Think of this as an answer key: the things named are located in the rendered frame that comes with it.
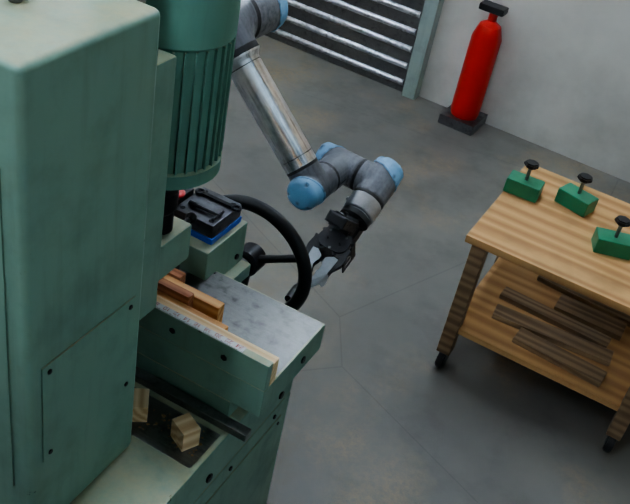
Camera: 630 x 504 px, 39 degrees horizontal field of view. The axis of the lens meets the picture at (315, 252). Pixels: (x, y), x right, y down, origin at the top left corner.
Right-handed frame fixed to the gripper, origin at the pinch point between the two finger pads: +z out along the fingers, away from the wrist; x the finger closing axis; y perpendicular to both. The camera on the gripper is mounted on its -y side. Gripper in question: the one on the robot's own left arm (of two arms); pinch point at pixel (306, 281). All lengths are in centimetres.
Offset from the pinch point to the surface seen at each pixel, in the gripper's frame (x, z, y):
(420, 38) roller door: 77, -203, 163
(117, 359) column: -1, 44, -52
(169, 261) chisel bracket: 7.5, 24.6, -41.2
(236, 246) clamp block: 8.5, 8.9, -20.8
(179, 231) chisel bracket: 8.2, 20.2, -43.8
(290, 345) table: -12.8, 22.0, -26.7
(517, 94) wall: 24, -204, 174
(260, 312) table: -4.3, 19.0, -24.6
